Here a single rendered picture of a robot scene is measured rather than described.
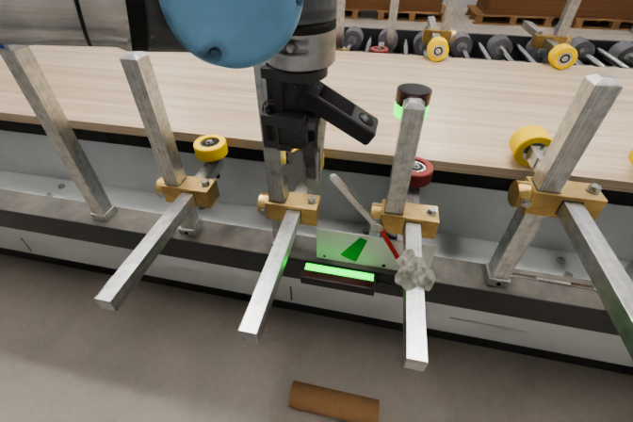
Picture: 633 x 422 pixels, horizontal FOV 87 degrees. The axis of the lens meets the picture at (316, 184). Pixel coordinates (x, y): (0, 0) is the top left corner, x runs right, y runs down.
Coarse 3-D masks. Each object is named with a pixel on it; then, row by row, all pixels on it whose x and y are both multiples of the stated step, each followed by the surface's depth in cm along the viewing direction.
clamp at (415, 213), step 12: (372, 204) 70; (384, 204) 70; (408, 204) 70; (420, 204) 70; (372, 216) 69; (384, 216) 67; (396, 216) 67; (408, 216) 67; (420, 216) 67; (384, 228) 70; (396, 228) 69; (432, 228) 67
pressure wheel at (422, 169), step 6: (414, 162) 75; (420, 162) 76; (426, 162) 75; (414, 168) 74; (420, 168) 74; (426, 168) 74; (432, 168) 74; (414, 174) 72; (420, 174) 72; (426, 174) 72; (414, 180) 72; (420, 180) 72; (426, 180) 73; (414, 186) 73; (420, 186) 73
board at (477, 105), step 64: (0, 64) 129; (64, 64) 129; (192, 64) 129; (384, 64) 129; (448, 64) 129; (512, 64) 129; (128, 128) 90; (192, 128) 89; (256, 128) 89; (384, 128) 89; (448, 128) 89; (512, 128) 89
